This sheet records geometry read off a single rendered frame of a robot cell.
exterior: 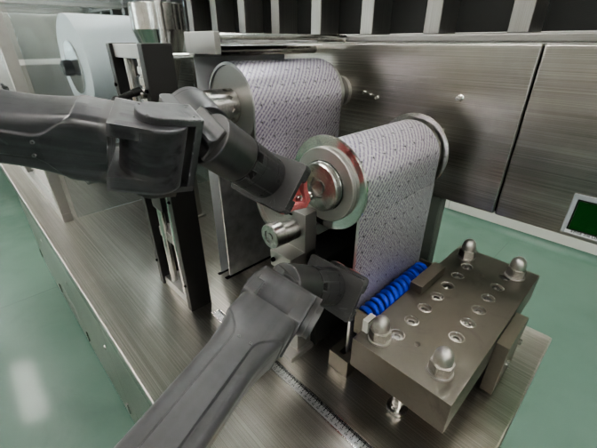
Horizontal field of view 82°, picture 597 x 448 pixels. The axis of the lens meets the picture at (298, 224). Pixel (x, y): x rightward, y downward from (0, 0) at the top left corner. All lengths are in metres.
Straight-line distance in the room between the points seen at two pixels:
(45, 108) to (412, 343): 0.54
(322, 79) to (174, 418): 0.65
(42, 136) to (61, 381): 1.86
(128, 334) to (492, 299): 0.72
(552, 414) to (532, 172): 1.46
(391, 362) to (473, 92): 0.50
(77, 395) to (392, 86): 1.84
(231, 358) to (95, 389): 1.74
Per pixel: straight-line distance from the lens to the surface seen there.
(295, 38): 0.77
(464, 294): 0.71
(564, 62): 0.71
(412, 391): 0.56
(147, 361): 0.77
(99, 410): 1.94
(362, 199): 0.49
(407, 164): 0.59
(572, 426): 2.05
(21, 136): 0.35
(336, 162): 0.49
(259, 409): 0.65
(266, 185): 0.41
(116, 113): 0.34
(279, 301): 0.36
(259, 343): 0.31
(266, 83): 0.66
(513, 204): 0.76
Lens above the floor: 1.44
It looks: 28 degrees down
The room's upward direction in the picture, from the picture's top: straight up
